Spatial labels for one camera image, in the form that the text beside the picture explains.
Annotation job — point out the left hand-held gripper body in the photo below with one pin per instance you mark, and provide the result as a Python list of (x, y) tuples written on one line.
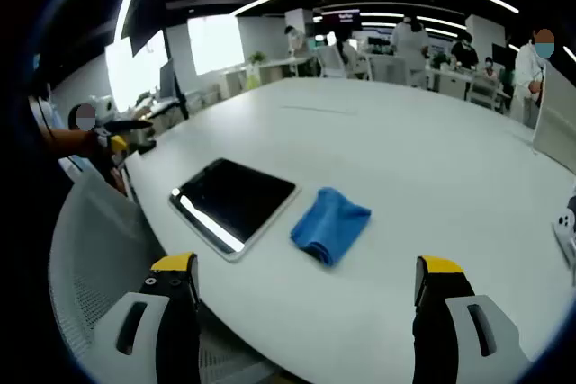
[(107, 109)]

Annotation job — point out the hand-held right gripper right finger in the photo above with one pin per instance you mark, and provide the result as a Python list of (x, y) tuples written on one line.
[(432, 343)]

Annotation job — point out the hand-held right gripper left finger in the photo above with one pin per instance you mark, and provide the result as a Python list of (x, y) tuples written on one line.
[(177, 348)]

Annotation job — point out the black tablet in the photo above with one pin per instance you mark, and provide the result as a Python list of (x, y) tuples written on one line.
[(234, 199)]

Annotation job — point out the blue cleaning cloth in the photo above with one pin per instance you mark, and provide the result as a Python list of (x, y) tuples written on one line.
[(330, 224)]

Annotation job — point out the small black object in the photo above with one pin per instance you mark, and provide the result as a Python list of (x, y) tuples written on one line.
[(147, 147)]

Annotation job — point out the black monitor stand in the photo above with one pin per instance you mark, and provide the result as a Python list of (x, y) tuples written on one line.
[(176, 83)]

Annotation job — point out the person's dark clothing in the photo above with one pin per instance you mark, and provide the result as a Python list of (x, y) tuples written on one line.
[(40, 163)]

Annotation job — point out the white mesh office chair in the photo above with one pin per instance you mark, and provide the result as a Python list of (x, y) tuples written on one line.
[(99, 240)]

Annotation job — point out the green potted plant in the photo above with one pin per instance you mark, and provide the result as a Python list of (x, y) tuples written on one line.
[(257, 58)]

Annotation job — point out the white grey device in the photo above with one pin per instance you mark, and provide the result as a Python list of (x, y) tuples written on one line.
[(566, 226)]

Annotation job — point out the white high-back chair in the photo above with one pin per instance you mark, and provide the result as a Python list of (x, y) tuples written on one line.
[(555, 123)]

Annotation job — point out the dark wall screen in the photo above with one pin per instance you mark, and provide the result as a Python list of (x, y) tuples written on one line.
[(342, 17)]

